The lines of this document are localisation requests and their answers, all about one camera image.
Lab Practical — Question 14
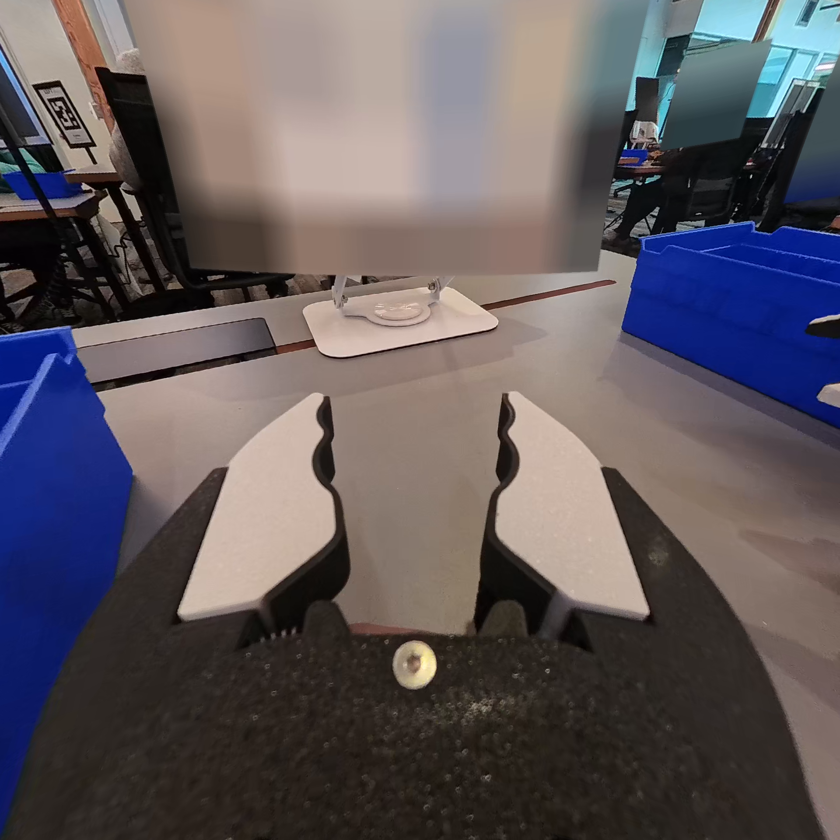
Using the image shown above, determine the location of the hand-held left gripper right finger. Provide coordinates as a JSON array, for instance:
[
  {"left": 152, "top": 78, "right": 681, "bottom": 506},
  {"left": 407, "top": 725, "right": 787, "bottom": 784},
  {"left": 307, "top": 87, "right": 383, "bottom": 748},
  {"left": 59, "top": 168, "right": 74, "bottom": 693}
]
[{"left": 476, "top": 392, "right": 652, "bottom": 637}]

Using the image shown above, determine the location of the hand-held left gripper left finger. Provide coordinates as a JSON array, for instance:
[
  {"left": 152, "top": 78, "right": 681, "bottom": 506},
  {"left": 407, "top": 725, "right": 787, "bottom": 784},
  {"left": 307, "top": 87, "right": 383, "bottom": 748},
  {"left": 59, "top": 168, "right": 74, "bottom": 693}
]
[{"left": 178, "top": 393, "right": 351, "bottom": 635}]

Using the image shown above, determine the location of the blue plastic bin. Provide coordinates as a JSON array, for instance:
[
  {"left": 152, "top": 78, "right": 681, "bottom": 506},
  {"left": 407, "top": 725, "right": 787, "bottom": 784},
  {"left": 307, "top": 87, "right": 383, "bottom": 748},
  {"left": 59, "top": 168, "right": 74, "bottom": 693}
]
[{"left": 620, "top": 221, "right": 840, "bottom": 429}]

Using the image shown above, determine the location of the blue bin with black divider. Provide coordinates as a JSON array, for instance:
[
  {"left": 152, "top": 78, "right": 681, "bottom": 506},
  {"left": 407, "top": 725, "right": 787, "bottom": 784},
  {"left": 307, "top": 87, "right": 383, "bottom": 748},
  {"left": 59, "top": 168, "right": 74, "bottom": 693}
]
[{"left": 0, "top": 327, "right": 136, "bottom": 821}]

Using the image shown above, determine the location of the black mesh office chair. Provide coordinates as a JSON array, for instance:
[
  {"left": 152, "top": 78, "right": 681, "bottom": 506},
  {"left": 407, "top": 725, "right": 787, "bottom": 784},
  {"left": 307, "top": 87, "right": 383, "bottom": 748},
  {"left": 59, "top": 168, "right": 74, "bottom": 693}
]
[{"left": 680, "top": 119, "right": 778, "bottom": 235}]

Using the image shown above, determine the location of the black flat pad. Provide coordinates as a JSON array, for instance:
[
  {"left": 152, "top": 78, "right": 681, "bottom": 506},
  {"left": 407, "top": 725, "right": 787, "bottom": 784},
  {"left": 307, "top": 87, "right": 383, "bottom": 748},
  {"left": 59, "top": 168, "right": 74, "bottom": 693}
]
[{"left": 75, "top": 317, "right": 278, "bottom": 387}]

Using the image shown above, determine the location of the wooden background desk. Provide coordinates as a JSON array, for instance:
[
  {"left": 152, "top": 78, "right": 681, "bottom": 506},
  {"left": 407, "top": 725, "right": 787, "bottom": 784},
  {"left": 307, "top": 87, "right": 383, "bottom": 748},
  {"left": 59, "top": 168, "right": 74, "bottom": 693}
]
[{"left": 0, "top": 166, "right": 126, "bottom": 316}]

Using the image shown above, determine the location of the blue desk tray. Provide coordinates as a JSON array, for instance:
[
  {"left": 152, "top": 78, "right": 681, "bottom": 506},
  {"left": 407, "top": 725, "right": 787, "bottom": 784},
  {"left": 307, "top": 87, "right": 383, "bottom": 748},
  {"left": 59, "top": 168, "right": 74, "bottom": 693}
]
[{"left": 3, "top": 170, "right": 84, "bottom": 202}]

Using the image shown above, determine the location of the printed tag sign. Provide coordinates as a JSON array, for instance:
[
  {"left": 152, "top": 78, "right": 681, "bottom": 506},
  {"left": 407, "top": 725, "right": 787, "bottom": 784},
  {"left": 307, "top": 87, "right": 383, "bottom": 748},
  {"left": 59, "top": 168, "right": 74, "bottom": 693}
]
[{"left": 32, "top": 80, "right": 98, "bottom": 151}]

